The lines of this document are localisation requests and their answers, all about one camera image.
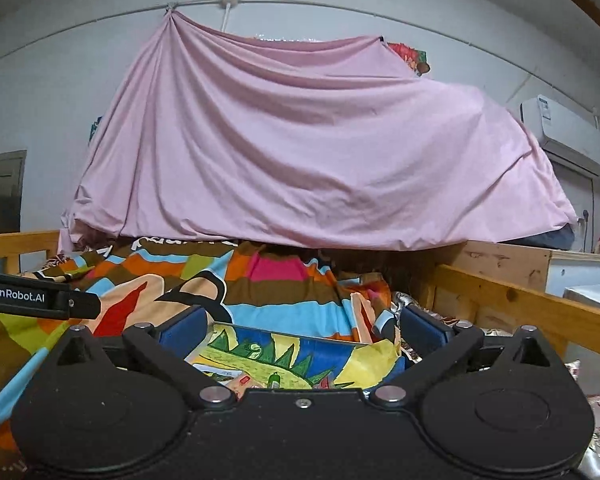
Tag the white wall air conditioner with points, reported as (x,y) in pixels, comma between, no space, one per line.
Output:
(563,135)

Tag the colourful cartoon monkey blanket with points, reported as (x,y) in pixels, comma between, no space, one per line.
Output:
(146,281)

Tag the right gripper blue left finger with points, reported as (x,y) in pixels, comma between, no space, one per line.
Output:
(183,333)

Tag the illustrated cardboard snack box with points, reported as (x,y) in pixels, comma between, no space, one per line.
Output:
(239,357)

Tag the grey door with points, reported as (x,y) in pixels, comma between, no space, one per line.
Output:
(11,180)

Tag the pink draped sheet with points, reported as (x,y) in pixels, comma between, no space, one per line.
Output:
(331,144)

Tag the wooden cabinet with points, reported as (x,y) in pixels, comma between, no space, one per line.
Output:
(545,270)

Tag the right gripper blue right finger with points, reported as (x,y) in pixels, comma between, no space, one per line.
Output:
(422,332)

